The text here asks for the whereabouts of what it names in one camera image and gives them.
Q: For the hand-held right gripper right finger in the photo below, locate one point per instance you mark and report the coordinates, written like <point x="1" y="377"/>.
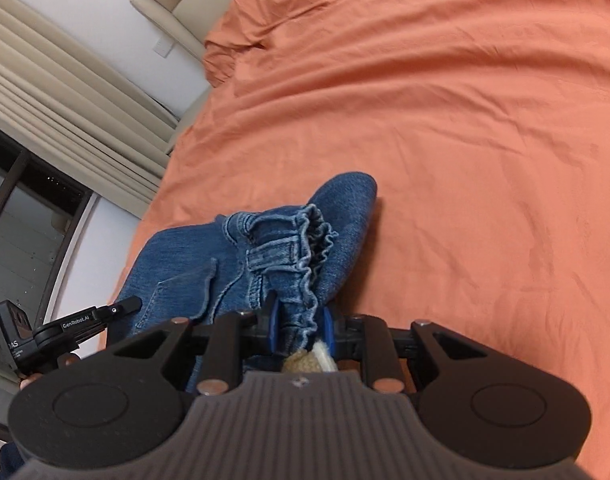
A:
<point x="328" y="334"/>

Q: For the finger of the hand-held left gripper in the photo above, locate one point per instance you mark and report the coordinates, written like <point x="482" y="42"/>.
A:
<point x="126" y="305"/>

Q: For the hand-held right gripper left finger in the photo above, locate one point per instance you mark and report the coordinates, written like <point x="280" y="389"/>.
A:
<point x="272" y="321"/>

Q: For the blue denim pants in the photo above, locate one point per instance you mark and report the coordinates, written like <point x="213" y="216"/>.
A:
<point x="185" y="270"/>

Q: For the person's left hand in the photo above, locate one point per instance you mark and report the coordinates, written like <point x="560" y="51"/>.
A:
<point x="27" y="383"/>

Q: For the dark framed window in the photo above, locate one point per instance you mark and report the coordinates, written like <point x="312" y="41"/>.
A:
<point x="20" y="240"/>

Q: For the dark blue clothing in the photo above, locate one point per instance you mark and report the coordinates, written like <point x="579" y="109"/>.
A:
<point x="10" y="462"/>

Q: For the beige pleated curtain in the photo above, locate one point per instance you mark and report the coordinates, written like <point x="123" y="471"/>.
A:
<point x="70" y="100"/>

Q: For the orange bed sheet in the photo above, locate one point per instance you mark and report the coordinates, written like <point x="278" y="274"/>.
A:
<point x="460" y="160"/>

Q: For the beige padded headboard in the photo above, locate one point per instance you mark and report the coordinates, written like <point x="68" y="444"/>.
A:
<point x="185" y="5"/>

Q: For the white wall plate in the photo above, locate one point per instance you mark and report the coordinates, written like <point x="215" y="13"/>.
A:
<point x="163" y="46"/>

